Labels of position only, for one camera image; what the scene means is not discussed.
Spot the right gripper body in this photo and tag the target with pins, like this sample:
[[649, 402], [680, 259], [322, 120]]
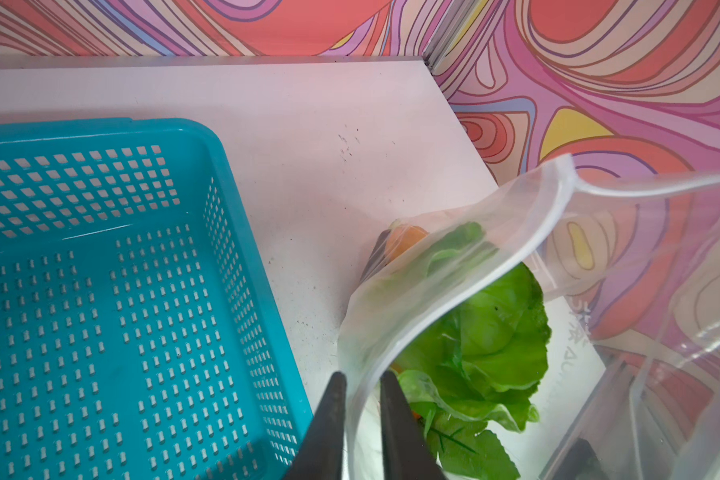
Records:
[[580, 463]]

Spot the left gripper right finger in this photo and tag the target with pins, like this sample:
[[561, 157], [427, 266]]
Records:
[[405, 453]]

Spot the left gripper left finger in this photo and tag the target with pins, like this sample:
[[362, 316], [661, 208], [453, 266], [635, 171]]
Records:
[[320, 456]]

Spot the green lettuce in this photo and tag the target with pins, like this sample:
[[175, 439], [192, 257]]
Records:
[[481, 362]]

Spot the clear zip top bag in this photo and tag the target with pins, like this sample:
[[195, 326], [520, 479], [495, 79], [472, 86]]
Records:
[[630, 275]]

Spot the orange carrot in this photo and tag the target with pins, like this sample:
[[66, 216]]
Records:
[[400, 239]]

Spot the teal plastic basket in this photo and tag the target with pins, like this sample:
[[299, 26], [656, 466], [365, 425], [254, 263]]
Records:
[[139, 337]]

